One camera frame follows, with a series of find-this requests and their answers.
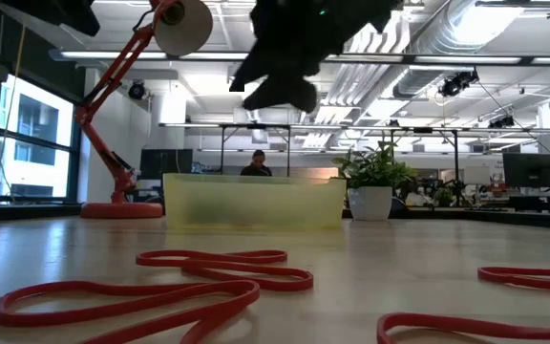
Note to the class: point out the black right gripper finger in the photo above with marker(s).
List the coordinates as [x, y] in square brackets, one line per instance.
[284, 95]
[256, 67]

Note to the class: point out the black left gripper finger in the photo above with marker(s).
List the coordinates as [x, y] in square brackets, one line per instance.
[65, 12]

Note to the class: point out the red rubber band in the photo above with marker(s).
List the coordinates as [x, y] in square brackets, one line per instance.
[482, 274]
[471, 326]
[306, 281]
[251, 292]

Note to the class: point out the yellow translucent plastic bin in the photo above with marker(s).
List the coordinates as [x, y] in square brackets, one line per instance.
[256, 205]

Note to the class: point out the long fluorescent light strip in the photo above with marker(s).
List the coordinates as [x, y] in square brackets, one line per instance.
[471, 60]
[112, 55]

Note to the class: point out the person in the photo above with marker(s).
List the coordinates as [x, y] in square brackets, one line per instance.
[256, 169]

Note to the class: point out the round black speaker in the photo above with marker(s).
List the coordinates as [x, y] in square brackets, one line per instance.
[136, 90]

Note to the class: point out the black computer monitor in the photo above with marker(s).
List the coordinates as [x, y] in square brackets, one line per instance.
[528, 169]
[165, 162]

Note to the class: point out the green plant in white pot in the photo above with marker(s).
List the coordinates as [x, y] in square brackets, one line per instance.
[370, 203]

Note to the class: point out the red desk lamp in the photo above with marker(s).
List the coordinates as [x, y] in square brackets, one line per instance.
[122, 210]

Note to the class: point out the black workstation frame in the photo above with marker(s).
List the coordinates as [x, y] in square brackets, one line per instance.
[256, 126]
[423, 129]

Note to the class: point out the silver ventilation duct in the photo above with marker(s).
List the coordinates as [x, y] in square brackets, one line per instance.
[461, 38]

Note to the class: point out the black hanging camera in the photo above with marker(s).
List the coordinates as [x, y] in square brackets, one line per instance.
[456, 85]
[501, 122]

